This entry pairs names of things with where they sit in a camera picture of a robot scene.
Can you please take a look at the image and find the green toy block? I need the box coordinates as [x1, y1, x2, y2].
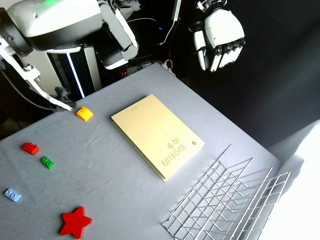
[40, 156, 57, 171]

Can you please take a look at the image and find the orange toy block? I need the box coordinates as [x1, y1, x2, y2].
[75, 106, 94, 123]

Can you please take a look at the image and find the thin white looped cable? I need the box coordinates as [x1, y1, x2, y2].
[126, 17, 161, 32]

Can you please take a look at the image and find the red toy block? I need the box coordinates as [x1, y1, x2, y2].
[20, 142, 41, 156]

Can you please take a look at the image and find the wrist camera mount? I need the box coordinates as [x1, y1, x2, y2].
[0, 32, 77, 112]

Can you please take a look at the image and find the light blue toy block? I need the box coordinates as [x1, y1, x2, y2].
[3, 187, 23, 203]

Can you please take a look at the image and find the white robot body column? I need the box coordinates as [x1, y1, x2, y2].
[14, 44, 103, 100]

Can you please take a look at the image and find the beige paperback book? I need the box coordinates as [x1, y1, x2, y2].
[110, 93, 206, 183]

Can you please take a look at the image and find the grey table cloth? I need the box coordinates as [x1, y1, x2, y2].
[0, 62, 283, 240]

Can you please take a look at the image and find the grey adapter with white cable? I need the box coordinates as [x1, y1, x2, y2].
[158, 0, 183, 46]

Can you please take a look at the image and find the white wire file rack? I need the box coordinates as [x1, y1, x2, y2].
[161, 143, 292, 240]

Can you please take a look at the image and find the red star block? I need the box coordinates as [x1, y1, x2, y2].
[59, 205, 94, 240]

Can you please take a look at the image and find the black electronics box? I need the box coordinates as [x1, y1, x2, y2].
[123, 59, 154, 76]

